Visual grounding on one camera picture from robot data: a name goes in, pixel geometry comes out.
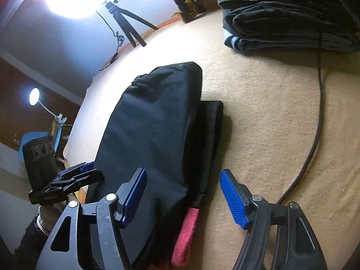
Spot black power cable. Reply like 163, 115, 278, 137
95, 9, 126, 73

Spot black camera box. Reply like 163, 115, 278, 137
21, 134, 59, 190

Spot stack of folded dark clothes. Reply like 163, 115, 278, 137
217, 0, 359, 54

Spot black mini tripod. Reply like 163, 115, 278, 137
103, 0, 159, 47

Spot white gooseneck desk lamp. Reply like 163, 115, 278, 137
29, 88, 67, 125

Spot dark braided cable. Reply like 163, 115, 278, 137
276, 25, 326, 205

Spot blue chair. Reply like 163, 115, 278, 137
18, 132, 61, 161

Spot white gloved left hand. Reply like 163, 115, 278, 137
36, 194, 77, 236

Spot black pants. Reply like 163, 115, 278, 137
86, 62, 223, 269

